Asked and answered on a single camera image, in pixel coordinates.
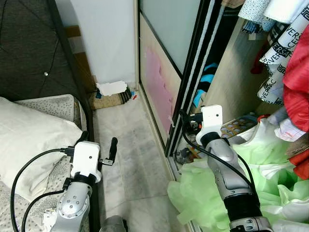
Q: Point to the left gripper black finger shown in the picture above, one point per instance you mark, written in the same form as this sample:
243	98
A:
113	149
84	137

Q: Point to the white pillow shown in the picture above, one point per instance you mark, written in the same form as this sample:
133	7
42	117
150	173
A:
29	140

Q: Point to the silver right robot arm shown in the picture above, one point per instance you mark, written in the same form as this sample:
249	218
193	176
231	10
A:
231	174

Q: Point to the tan woven floor mat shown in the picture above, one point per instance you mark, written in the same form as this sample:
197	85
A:
106	101

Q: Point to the blue black garment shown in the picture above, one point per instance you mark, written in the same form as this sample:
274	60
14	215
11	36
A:
207	79

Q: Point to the grey quilted mattress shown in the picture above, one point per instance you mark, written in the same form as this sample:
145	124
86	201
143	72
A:
53	104

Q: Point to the orange dotted tray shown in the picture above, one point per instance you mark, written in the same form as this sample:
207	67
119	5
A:
236	129

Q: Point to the white torn paper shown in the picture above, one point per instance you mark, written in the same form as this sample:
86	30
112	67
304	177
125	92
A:
112	88

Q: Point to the wooden wardrobe panel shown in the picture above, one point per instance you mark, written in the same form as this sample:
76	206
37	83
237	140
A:
236	82

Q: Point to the silver left robot leg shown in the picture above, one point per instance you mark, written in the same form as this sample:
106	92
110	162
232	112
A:
113	225

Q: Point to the light green sheer fabric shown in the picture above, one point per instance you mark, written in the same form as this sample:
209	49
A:
203	193

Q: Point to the red folded cloth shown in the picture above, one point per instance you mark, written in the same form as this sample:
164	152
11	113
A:
301	166

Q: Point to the white garment with red label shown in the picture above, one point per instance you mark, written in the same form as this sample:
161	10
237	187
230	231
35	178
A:
289	129

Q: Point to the red hanging garment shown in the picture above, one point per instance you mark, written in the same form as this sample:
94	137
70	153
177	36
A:
297	82

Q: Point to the frosted glass wardrobe door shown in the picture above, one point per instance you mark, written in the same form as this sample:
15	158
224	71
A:
166	29

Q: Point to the dark padded headboard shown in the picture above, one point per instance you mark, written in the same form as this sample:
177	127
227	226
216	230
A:
29	43

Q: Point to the white cloth with black letters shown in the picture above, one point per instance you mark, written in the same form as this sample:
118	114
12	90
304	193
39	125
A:
282	50

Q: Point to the white blue dotted cloth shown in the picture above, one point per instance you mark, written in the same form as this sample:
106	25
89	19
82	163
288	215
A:
253	12

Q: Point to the plain white cloth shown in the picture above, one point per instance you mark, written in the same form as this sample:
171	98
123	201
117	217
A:
287	8

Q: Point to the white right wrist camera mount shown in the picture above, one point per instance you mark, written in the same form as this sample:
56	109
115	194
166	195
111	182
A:
211	118

